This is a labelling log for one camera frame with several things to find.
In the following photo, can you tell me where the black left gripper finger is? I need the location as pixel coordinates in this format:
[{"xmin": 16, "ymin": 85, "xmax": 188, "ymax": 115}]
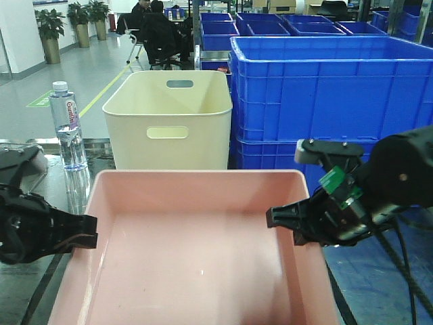
[
  {"xmin": 50, "ymin": 233, "xmax": 98, "ymax": 255},
  {"xmin": 49, "ymin": 209, "xmax": 97, "ymax": 239}
]

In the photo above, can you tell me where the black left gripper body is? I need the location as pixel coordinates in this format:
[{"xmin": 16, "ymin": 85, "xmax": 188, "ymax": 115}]
[{"xmin": 1, "ymin": 184, "xmax": 64, "ymax": 264}]

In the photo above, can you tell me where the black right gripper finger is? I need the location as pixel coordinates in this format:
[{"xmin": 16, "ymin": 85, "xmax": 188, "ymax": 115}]
[
  {"xmin": 293, "ymin": 229, "xmax": 325, "ymax": 246},
  {"xmin": 265, "ymin": 199, "xmax": 321, "ymax": 228}
]

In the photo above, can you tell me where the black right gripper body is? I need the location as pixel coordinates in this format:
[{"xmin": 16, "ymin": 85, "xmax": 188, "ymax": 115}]
[{"xmin": 307, "ymin": 188, "xmax": 382, "ymax": 246}]

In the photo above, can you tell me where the pink plastic bin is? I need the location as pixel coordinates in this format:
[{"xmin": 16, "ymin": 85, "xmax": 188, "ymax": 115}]
[{"xmin": 49, "ymin": 170, "xmax": 338, "ymax": 324}]

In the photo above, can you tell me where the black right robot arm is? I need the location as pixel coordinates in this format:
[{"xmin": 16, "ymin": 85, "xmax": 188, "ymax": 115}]
[{"xmin": 266, "ymin": 126, "xmax": 432, "ymax": 246}]

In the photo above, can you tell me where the cream plastic bin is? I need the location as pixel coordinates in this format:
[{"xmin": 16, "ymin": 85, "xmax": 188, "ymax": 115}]
[{"xmin": 102, "ymin": 70, "xmax": 232, "ymax": 170}]

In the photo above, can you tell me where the lower blue crate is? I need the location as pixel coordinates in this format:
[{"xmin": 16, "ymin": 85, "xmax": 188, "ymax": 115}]
[{"xmin": 235, "ymin": 137, "xmax": 380, "ymax": 170}]

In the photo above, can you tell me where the clear water bottle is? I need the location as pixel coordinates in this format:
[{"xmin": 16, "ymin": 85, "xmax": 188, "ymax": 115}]
[{"xmin": 49, "ymin": 81, "xmax": 87, "ymax": 171}]

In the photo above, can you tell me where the large blue crate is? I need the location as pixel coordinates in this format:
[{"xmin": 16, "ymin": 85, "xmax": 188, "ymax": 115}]
[{"xmin": 231, "ymin": 36, "xmax": 432, "ymax": 142}]

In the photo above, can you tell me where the blue crate back right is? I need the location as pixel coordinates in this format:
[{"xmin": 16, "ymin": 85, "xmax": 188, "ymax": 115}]
[{"xmin": 281, "ymin": 14, "xmax": 346, "ymax": 37}]

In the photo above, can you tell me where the blue crate back middle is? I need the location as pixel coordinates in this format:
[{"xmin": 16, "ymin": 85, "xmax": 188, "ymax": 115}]
[{"xmin": 235, "ymin": 13, "xmax": 290, "ymax": 37}]

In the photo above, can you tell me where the potted plant gold pot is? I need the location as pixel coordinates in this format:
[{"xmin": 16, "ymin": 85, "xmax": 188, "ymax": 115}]
[{"xmin": 34, "ymin": 9, "xmax": 65, "ymax": 64}]

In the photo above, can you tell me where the blue crate back left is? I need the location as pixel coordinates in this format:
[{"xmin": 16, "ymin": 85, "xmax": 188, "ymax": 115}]
[{"xmin": 200, "ymin": 13, "xmax": 240, "ymax": 51}]

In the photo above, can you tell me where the seated person in black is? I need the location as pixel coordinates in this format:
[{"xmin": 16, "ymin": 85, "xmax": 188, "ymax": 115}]
[{"xmin": 139, "ymin": 1, "xmax": 190, "ymax": 65}]

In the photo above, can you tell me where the green circuit board camera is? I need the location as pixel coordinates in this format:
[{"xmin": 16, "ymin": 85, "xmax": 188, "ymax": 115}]
[{"xmin": 319, "ymin": 166, "xmax": 363, "ymax": 210}]

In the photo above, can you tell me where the black cable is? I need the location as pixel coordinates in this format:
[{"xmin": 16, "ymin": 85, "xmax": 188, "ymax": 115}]
[{"xmin": 375, "ymin": 216, "xmax": 433, "ymax": 325}]

